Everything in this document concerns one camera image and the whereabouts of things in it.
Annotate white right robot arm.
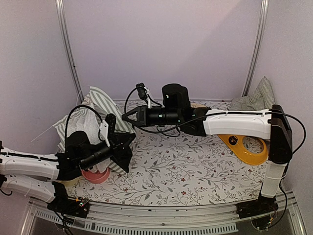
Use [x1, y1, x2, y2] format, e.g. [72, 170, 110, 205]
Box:
[122, 83, 292, 213]

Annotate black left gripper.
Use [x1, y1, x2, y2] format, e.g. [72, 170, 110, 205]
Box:
[80, 133, 136, 170]

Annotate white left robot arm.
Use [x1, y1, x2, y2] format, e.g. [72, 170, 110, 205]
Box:
[0, 131, 135, 212]

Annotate green striped pet tent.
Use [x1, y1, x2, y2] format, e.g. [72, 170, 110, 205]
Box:
[53, 87, 134, 174]

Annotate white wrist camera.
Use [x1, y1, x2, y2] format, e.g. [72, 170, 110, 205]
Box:
[135, 83, 152, 109]
[98, 113, 116, 147]

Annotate floral table mat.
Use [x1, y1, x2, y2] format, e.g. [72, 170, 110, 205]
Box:
[53, 100, 278, 207]

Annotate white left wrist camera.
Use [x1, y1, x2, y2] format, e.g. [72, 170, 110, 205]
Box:
[98, 113, 116, 147]

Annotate aluminium frame post left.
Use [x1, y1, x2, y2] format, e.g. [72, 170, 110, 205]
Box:
[55, 0, 84, 103]

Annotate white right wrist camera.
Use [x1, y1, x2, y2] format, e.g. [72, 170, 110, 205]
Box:
[135, 83, 152, 109]

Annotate green checked cushion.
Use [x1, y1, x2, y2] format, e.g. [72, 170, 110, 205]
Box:
[228, 76, 276, 111]

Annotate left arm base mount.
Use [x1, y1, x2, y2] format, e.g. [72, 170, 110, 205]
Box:
[47, 188, 90, 218]

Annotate aluminium frame post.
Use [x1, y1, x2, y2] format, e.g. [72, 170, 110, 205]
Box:
[242, 0, 269, 96]
[55, 0, 84, 103]

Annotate pink pet bowl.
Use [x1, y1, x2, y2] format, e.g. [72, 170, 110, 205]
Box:
[82, 168, 111, 184]

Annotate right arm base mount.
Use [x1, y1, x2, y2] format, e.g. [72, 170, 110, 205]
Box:
[236, 197, 278, 219]

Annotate front aluminium rail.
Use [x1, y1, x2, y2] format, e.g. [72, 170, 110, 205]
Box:
[20, 190, 304, 235]

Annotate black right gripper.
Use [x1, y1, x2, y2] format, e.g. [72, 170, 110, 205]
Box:
[122, 104, 181, 127]

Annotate aluminium frame post right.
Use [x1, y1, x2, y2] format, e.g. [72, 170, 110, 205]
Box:
[242, 0, 269, 96]

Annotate yellow double pet bowl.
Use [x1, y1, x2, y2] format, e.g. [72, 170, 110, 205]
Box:
[218, 135, 268, 165]

